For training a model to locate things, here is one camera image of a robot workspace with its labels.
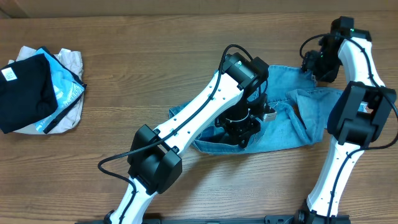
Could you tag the light blue denim jeans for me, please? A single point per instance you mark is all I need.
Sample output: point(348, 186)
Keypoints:
point(302, 110)

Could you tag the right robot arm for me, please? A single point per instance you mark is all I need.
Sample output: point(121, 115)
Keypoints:
point(356, 120)

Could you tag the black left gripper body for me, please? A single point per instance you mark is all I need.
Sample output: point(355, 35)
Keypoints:
point(237, 121)

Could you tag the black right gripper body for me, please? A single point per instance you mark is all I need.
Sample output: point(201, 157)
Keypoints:
point(324, 66)

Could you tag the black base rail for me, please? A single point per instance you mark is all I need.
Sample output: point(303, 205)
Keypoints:
point(269, 219)

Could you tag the black folded shirt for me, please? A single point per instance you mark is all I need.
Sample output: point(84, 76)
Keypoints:
point(27, 93)

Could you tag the beige folded garment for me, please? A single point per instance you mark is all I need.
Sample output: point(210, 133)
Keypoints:
point(73, 62)

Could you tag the light blue printed shirt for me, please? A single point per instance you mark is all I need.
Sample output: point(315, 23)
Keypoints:
point(63, 90)

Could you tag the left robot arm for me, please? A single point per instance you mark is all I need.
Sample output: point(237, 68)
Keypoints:
point(155, 157)

